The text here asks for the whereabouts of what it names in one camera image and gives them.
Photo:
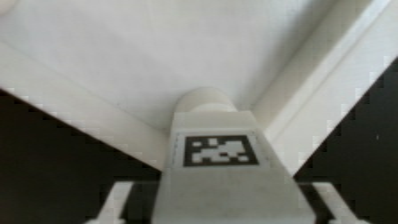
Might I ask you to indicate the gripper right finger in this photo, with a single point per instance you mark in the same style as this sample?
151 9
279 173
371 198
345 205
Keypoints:
341 212

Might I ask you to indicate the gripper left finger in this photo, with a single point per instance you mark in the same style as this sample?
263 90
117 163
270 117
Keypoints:
112 208

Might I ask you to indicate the white table leg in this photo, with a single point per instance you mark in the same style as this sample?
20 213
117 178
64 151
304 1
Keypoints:
226 185

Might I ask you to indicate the white square tabletop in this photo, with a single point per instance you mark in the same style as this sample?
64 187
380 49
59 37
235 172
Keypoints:
105 57

